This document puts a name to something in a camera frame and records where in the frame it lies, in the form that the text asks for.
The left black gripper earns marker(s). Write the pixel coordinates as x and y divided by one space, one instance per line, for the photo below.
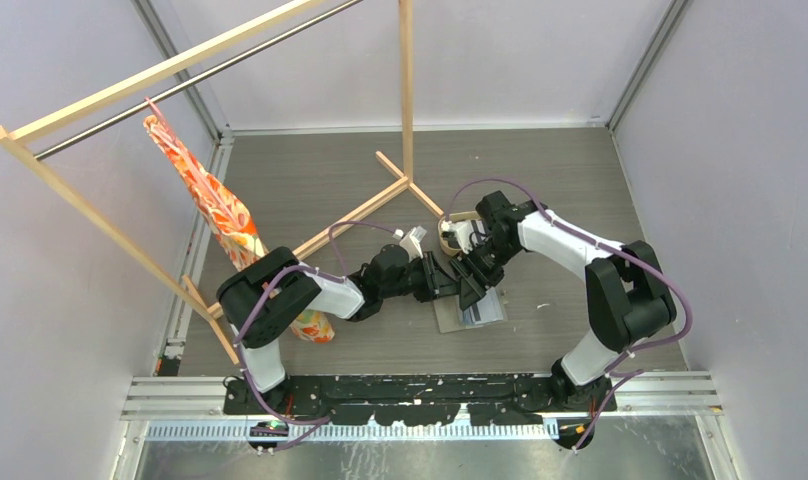
432 288

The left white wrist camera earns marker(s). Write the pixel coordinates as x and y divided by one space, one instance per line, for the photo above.
410 241

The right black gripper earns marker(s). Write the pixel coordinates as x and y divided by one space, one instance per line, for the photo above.
473 288

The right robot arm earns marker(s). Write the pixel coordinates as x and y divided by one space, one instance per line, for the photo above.
626 299

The aluminium frame rail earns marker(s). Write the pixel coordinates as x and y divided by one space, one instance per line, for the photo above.
191 408

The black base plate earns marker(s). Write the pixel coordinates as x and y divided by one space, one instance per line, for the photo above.
418 400

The floral orange cloth bag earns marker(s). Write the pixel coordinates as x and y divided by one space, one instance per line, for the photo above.
228 218

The oval wooden tray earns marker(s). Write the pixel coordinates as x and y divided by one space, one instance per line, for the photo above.
480 233

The pink wire hanger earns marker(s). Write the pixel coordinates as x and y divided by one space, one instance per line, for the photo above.
157 113

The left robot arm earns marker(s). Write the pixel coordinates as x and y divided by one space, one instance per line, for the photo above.
261 301

